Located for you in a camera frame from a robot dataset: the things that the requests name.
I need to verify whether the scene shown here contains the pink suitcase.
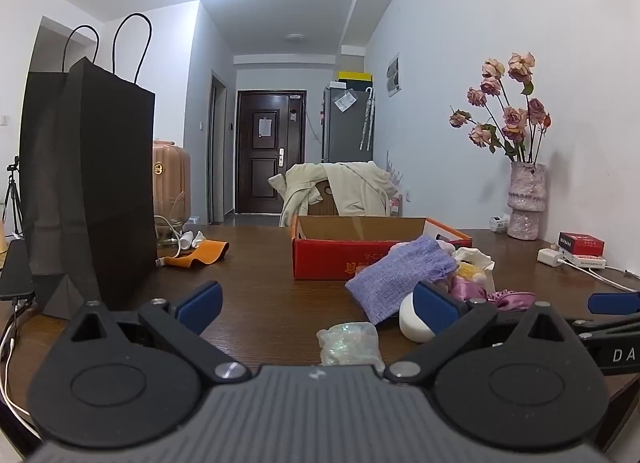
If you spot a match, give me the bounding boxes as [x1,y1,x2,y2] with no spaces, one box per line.
[152,139,192,224]

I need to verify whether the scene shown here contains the white folded umbrella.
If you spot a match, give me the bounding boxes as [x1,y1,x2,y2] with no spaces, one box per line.
[360,87,375,151]

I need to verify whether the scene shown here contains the beige coat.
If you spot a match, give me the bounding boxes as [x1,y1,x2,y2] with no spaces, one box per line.
[268,161,399,228]

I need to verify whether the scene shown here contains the dark brown door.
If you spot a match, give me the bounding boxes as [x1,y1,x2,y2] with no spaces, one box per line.
[235,90,307,216]

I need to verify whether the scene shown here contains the white round sponge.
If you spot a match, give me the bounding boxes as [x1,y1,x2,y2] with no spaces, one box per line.
[399,291,437,343]

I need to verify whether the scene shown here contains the black tripod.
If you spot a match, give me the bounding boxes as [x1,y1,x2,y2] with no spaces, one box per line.
[2,155,25,239]

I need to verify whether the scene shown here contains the pink fuzzy vase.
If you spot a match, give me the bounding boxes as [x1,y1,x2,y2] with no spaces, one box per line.
[506,162,547,241]

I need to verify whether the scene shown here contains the black paper bag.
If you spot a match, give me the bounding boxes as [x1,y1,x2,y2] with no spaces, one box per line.
[19,13,157,311]

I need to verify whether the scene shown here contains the dried pink roses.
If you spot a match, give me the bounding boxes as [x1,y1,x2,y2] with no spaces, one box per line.
[449,52,552,164]

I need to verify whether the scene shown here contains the pink feather decoration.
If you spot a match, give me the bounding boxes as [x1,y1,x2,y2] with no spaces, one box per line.
[385,150,406,186]

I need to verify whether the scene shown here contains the purple knit pouch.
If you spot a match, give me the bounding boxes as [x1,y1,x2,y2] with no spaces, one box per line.
[345,235,460,325]

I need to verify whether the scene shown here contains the purple satin scrunchie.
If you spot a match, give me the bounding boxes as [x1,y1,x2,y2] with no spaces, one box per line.
[467,290,537,314]
[449,275,488,301]

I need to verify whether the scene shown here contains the white charging cable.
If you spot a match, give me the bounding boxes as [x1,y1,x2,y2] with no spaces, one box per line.
[153,215,186,266]

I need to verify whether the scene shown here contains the white phone cable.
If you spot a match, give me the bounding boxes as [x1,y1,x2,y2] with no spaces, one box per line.
[0,300,41,444]

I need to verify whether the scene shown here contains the grey triangular stand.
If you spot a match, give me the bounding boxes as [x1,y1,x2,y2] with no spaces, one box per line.
[35,272,85,319]

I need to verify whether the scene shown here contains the red cardboard box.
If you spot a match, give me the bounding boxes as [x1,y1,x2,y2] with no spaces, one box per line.
[291,215,473,281]

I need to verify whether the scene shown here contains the white adapter cable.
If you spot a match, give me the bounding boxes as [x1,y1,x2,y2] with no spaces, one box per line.
[560,258,640,294]

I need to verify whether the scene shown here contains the wooden chair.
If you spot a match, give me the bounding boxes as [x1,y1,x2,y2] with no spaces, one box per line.
[307,180,342,216]

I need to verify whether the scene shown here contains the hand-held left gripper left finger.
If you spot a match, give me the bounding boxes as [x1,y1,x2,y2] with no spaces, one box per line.
[65,280,251,385]

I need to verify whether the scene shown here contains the clear plastic wrap ball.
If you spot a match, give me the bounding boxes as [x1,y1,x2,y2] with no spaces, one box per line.
[316,321,385,369]

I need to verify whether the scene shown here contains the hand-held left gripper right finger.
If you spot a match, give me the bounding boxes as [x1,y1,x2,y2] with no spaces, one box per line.
[384,280,583,387]

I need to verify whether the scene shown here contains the orange strap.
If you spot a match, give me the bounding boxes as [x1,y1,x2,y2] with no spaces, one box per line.
[164,239,230,269]

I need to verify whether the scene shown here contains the small red box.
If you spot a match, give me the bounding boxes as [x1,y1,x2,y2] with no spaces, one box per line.
[558,232,605,256]

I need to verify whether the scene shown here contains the grey fridge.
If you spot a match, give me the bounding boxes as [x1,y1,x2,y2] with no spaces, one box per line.
[321,85,375,164]

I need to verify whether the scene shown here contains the clear glass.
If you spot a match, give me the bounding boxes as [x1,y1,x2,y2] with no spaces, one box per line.
[154,195,188,247]

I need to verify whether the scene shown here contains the black phone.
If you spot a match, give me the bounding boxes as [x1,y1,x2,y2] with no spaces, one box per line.
[0,239,36,301]

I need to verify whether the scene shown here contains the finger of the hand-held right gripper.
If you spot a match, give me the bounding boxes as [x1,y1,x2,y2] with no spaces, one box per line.
[567,317,640,340]
[587,291,640,316]

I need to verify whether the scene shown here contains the white cloth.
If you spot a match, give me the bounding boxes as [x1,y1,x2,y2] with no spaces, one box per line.
[452,247,496,274]

